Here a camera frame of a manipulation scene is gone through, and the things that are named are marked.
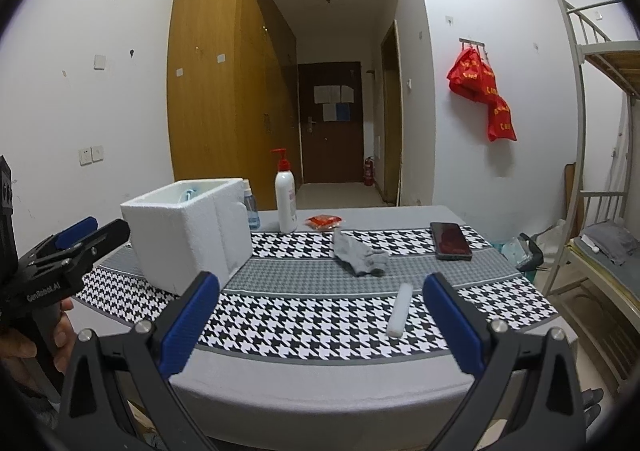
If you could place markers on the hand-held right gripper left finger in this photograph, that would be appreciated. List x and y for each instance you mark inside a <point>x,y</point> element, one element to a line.
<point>192,326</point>

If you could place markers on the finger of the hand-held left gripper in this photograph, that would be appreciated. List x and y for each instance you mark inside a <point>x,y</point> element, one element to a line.
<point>102,243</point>
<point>75,233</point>

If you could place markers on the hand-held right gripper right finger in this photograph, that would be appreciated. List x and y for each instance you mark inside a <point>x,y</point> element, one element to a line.
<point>452,326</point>

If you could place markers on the white foam box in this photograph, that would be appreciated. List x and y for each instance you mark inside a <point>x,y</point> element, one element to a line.
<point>190,241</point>

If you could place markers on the person's left hand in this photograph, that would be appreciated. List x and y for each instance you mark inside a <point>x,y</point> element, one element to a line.
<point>64,331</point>

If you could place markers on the white foam bar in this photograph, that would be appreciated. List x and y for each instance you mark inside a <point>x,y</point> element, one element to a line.
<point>399,311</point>

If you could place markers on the black smartphone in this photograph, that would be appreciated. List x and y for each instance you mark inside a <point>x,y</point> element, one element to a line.
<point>450,241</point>

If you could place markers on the pale blue packet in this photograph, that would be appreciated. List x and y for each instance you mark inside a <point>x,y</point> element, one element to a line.
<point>512,251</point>

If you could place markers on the houndstooth tablecloth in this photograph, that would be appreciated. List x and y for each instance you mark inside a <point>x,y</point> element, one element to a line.
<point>310,311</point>

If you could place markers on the small clear blue bottle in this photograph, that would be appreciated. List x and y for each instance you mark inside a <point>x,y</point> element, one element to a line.
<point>251,213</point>

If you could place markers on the white pump bottle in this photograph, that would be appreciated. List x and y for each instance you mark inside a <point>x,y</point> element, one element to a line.
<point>285,201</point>

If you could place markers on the red snack packet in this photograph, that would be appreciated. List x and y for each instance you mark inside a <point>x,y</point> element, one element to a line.
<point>325,221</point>

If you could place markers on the red fire extinguisher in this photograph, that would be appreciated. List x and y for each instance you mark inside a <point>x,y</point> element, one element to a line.
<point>369,173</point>

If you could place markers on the wooden wardrobe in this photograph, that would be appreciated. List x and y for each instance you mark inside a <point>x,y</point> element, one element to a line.
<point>215,106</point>

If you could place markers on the small red plastic bag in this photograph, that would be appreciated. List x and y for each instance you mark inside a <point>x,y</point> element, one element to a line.
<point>501,121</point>

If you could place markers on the dark brown door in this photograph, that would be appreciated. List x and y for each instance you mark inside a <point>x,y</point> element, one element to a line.
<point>330,151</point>

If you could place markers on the blue paper sheet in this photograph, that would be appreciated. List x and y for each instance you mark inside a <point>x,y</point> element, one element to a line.
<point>343,112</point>

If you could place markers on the small white paper sheet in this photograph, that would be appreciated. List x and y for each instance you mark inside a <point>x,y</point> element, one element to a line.
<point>329,112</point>

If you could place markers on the large red plastic bag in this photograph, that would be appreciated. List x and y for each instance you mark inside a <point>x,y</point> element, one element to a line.
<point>467,73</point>

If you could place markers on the narrow white paper sheet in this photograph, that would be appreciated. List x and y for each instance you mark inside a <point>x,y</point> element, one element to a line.
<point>347,94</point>

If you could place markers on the wide white paper sheet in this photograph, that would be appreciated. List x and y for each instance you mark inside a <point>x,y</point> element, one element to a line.
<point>327,95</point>

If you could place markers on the white metal bunk bed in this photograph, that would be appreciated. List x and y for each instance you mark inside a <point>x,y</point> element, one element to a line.
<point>582,81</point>

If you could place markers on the white wall socket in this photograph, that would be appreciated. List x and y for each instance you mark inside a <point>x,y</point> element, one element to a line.
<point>85,157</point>

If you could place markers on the white wall light switch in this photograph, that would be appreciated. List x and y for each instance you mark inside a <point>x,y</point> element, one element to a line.
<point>97,153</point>

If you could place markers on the square white wall switch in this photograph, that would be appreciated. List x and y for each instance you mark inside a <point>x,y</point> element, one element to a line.
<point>99,62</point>

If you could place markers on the metal wall hook rack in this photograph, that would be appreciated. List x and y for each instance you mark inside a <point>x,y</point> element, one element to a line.
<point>472,42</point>

